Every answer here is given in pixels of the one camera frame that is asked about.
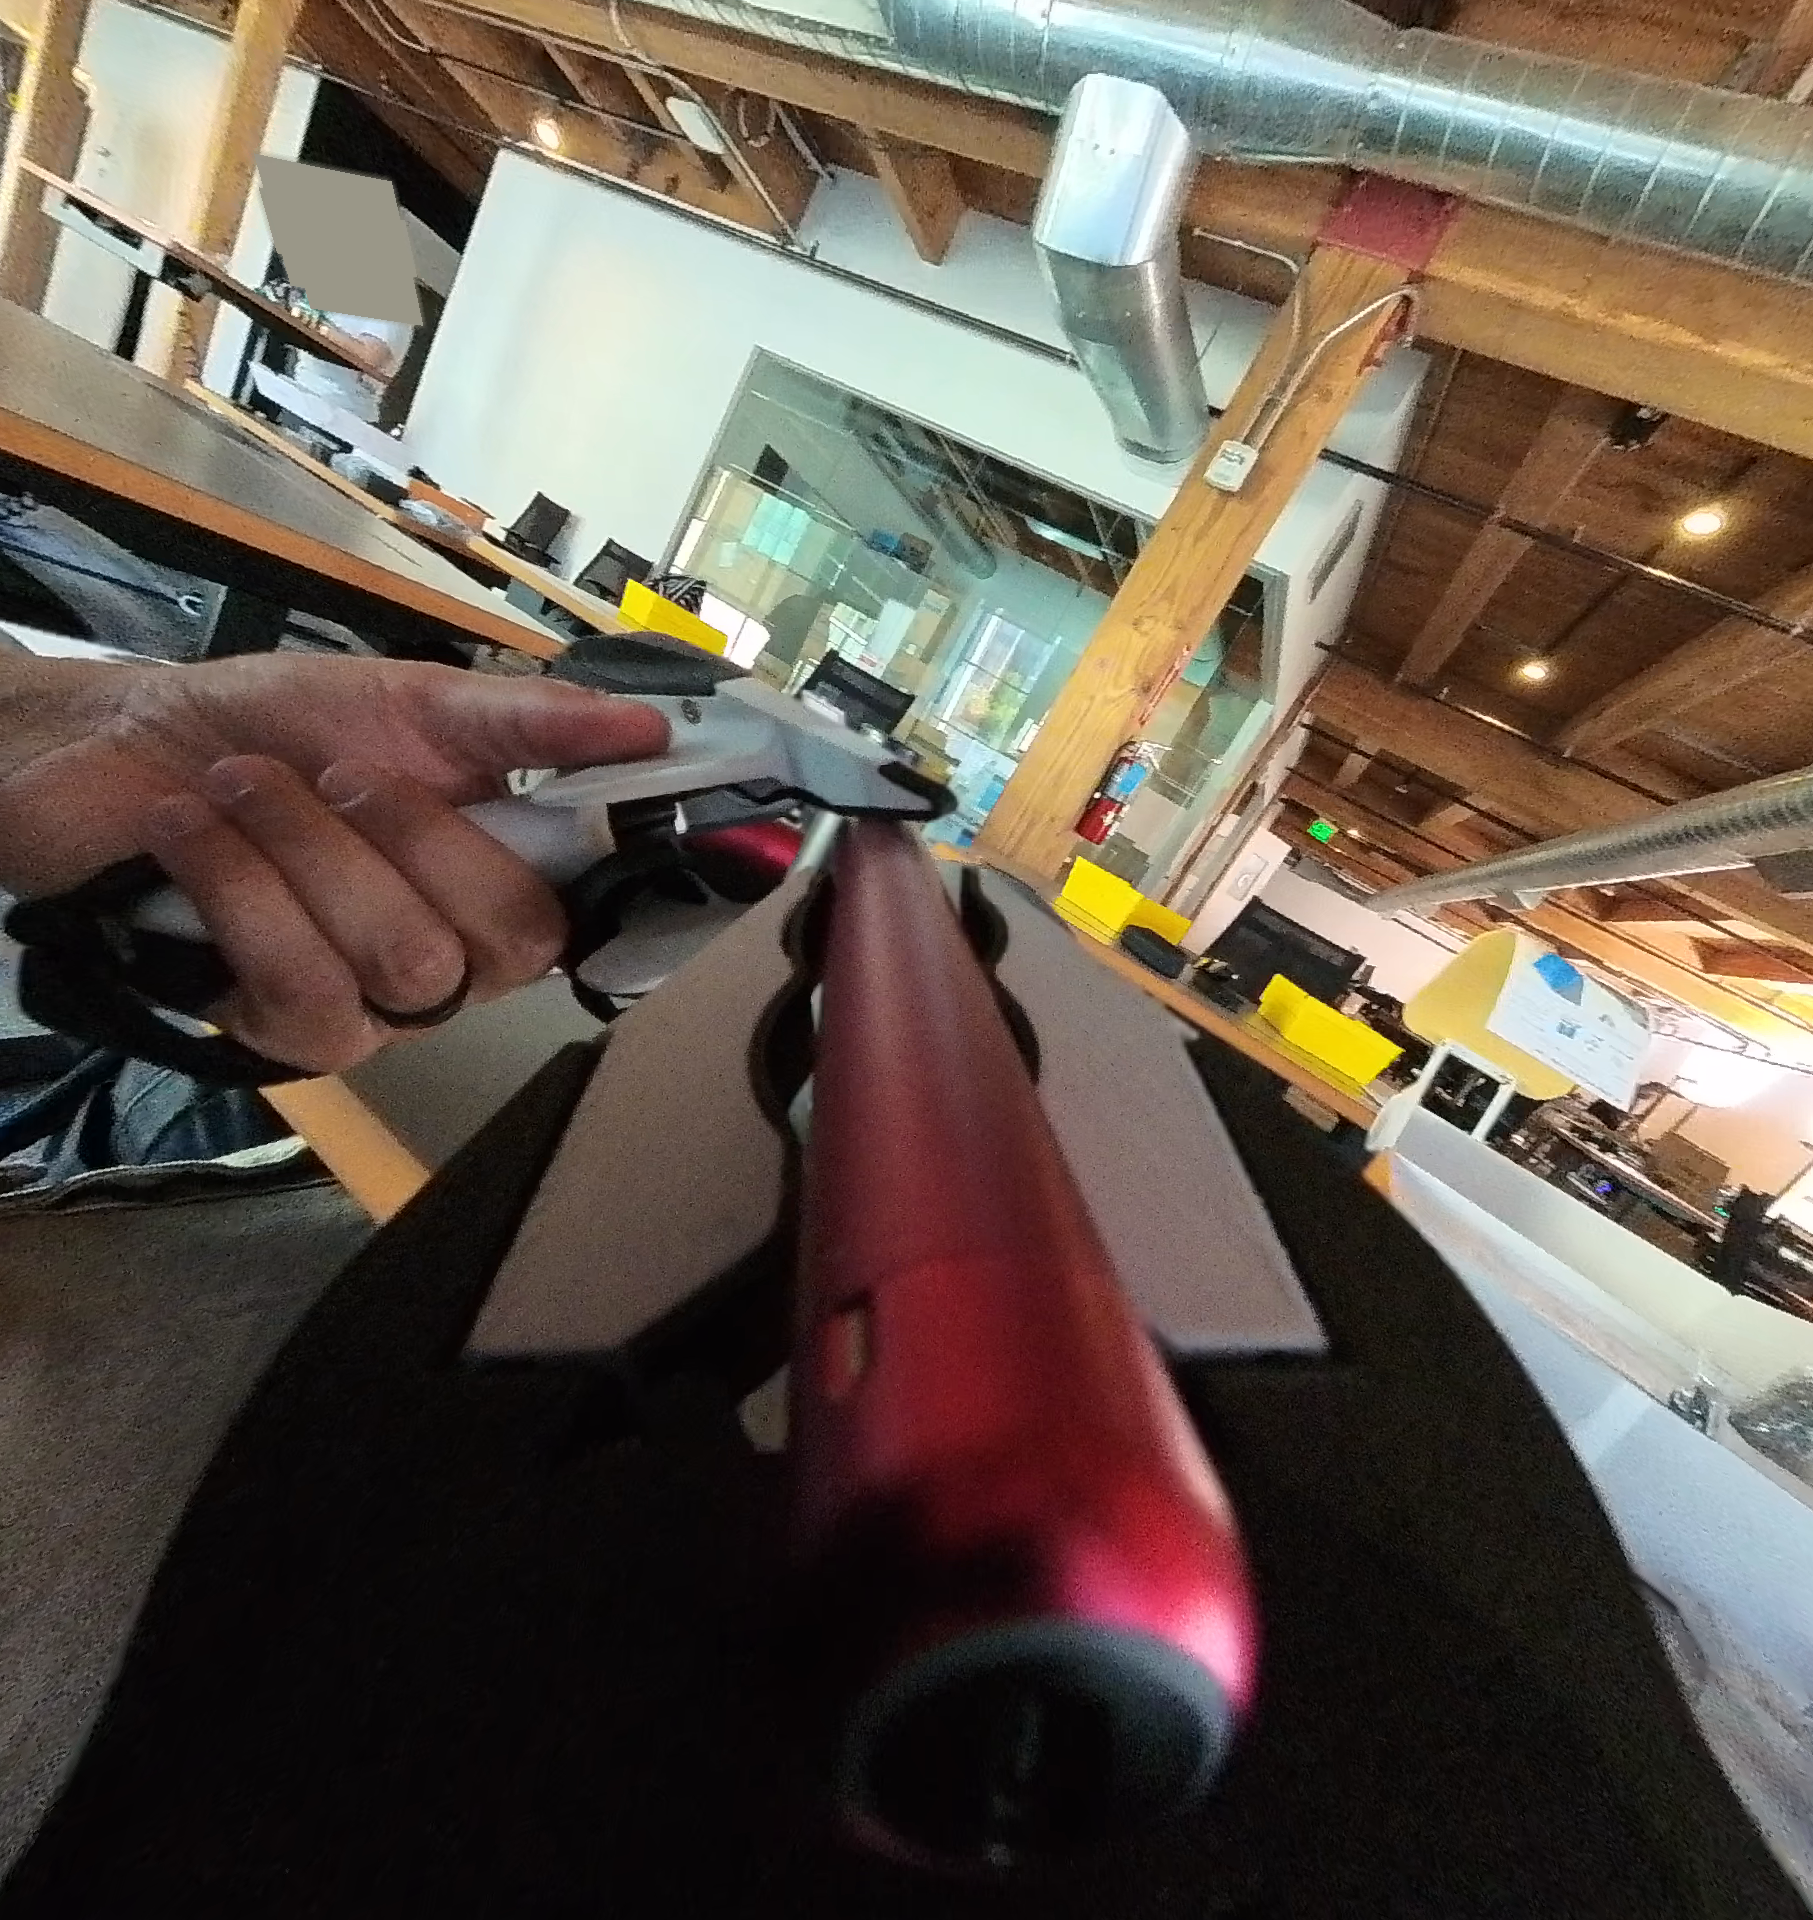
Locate silver pipe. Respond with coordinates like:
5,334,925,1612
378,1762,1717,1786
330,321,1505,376
1363,750,1813,920

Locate long wooden table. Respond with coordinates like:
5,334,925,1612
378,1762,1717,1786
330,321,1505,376
0,278,637,662

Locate white info sheet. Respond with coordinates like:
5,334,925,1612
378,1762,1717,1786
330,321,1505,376
1482,949,1658,1112

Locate clear plastic bag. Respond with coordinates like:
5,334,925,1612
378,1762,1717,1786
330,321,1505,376
1670,1357,1813,1493

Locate metal duct vent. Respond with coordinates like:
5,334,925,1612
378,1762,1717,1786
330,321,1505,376
1033,75,1216,468

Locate yellow panel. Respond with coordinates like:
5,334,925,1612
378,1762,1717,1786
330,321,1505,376
1402,927,1584,1097

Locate yellow bin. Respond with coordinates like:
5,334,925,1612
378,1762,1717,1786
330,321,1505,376
1064,855,1192,947
617,577,731,662
1257,971,1406,1084

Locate black monitor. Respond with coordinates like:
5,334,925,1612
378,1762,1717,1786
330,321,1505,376
1198,897,1373,1007

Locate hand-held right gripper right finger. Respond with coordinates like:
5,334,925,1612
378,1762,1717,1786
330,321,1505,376
958,867,1330,1356

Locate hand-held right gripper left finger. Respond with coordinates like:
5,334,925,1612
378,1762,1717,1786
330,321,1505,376
460,867,836,1364

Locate person's left hand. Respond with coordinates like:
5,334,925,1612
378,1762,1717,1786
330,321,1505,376
0,648,674,1077

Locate glass partition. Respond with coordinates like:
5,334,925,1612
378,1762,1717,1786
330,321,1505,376
662,348,1290,902

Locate person's legs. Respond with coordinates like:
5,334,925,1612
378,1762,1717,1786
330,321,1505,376
0,885,341,1219

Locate red fire extinguisher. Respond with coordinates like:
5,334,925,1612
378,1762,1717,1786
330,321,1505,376
1073,741,1154,849

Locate wooden post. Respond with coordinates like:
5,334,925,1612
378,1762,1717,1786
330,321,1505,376
981,247,1425,880

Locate large metal air duct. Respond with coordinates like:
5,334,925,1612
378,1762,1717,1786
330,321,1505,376
875,0,1813,323

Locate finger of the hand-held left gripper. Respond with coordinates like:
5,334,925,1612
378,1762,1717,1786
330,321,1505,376
674,680,961,823

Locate white cardboard box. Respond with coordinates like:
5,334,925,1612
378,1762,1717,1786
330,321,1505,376
1363,1110,1813,1668

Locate red electric screwdriver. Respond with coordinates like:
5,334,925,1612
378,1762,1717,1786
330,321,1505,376
785,810,1267,1885

